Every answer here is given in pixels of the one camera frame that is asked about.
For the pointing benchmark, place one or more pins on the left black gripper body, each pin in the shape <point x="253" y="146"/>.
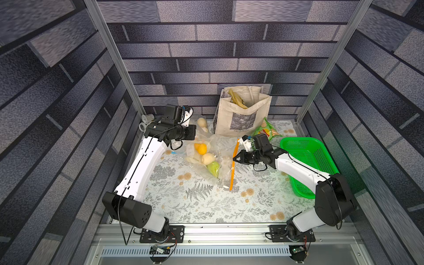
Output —
<point x="184" y="132"/>

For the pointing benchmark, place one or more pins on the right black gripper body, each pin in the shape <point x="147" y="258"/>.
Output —
<point x="249" y="155"/>

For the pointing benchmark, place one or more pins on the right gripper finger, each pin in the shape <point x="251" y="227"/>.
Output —
<point x="244" y="160"/>
<point x="244" y="155"/>

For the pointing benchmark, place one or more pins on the clear orange zip-top bag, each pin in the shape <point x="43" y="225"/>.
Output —
<point x="220" y="149"/>

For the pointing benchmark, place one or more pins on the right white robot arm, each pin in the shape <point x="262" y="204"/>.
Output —
<point x="334" y="200"/>

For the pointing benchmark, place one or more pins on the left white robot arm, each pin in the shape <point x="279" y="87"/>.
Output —
<point x="124" y="204"/>

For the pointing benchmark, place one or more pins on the green chips bag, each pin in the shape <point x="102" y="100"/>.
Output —
<point x="268" y="129"/>

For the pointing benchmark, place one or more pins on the clear bag of buns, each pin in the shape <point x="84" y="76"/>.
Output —
<point x="201" y="123"/>

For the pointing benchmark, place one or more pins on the beige canvas tote bag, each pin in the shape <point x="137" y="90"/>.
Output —
<point x="232" y="121"/>

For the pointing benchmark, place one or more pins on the yellow pear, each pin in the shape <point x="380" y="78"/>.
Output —
<point x="201" y="148"/>

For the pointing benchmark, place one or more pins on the white cup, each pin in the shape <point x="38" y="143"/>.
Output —
<point x="145" y="121"/>

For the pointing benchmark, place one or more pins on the green fruit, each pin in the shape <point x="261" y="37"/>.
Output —
<point x="214" y="168"/>

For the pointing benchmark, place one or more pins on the green plastic basket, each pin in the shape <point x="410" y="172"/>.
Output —
<point x="310" y="151"/>

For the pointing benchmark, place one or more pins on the yellow snack packet in tote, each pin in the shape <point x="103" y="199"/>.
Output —
<point x="236" y="99"/>

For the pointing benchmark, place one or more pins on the right circuit board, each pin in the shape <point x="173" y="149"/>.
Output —
<point x="298" y="253"/>

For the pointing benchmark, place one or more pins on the circuit board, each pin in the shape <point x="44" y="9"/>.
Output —
<point x="157" y="250"/>
<point x="298" y="253"/>

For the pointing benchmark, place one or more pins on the left circuit board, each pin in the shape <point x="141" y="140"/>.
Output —
<point x="157" y="250"/>

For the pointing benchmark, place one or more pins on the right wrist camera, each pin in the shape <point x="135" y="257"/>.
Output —
<point x="247" y="142"/>

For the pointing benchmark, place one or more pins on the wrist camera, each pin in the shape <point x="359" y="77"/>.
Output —
<point x="247" y="142"/>
<point x="188" y="112"/>

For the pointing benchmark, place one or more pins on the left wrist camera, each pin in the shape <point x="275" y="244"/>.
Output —
<point x="188" y="112"/>

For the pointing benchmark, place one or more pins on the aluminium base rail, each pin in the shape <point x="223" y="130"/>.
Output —
<point x="232" y="240"/>

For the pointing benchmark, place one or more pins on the left aluminium frame post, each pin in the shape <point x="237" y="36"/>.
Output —
<point x="102" y="27"/>

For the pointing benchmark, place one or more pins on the aluminium frame post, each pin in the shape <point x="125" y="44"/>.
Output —
<point x="351" y="27"/>
<point x="102" y="27"/>

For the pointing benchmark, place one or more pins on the right aluminium frame post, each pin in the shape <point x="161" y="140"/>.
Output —
<point x="351" y="27"/>

